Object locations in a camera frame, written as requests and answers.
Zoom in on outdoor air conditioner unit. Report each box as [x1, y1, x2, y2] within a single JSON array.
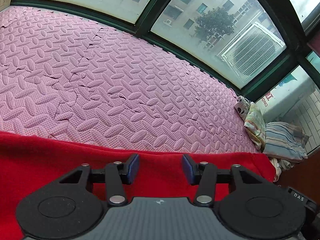
[[221, 22, 286, 88]]

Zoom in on red sweatpants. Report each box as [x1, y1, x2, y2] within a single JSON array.
[[0, 131, 276, 240]]

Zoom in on cream crumpled cloth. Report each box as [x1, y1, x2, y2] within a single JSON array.
[[269, 158, 295, 182]]

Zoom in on polka dot white cloth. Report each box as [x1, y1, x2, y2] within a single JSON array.
[[234, 96, 251, 121]]

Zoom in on floral folded cloth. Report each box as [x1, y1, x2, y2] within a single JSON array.
[[244, 102, 266, 152]]

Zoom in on striped folded cloth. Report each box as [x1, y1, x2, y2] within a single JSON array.
[[263, 122, 309, 163]]

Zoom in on pink foam puzzle mat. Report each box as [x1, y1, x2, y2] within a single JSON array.
[[1, 7, 256, 153]]

